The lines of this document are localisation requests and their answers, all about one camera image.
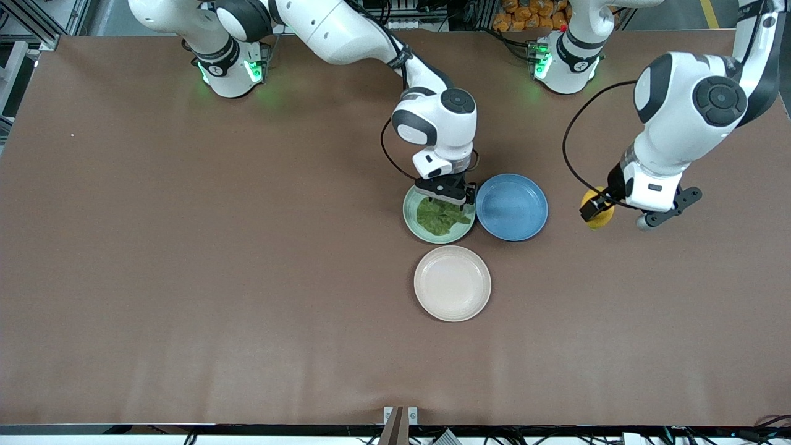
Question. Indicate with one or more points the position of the light green plate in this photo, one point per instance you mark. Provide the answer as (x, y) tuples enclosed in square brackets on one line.
[(411, 216)]

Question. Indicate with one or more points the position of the beige plate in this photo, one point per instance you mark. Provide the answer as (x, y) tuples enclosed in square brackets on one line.
[(453, 284)]

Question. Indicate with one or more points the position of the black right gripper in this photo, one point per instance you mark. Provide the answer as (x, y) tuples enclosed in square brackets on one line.
[(471, 190)]

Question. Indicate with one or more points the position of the brown camera post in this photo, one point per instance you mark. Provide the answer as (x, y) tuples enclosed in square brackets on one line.
[(395, 429)]

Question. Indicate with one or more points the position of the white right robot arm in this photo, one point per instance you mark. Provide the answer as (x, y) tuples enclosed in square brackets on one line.
[(334, 25)]

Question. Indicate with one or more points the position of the small metal table bracket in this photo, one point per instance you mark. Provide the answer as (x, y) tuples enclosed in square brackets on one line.
[(413, 415), (388, 415)]

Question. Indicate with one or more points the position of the green lettuce leaf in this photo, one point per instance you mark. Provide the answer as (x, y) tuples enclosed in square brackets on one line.
[(439, 219)]

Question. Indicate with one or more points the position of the blue plate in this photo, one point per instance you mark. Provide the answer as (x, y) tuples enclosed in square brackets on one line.
[(511, 207)]

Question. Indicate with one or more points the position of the aluminium frame profile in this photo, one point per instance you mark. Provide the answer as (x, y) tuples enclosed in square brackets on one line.
[(74, 15)]

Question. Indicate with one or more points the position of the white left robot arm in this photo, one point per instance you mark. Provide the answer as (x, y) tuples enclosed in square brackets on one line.
[(680, 123)]

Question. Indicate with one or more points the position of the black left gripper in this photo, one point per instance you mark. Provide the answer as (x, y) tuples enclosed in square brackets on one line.
[(615, 180)]

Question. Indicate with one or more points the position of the electronics rack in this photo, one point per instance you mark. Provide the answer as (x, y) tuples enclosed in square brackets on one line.
[(426, 9)]

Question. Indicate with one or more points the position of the yellow lemon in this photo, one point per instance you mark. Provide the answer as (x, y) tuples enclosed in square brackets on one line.
[(604, 222)]

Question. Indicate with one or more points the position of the bag of oranges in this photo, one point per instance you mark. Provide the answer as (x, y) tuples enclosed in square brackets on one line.
[(525, 15)]

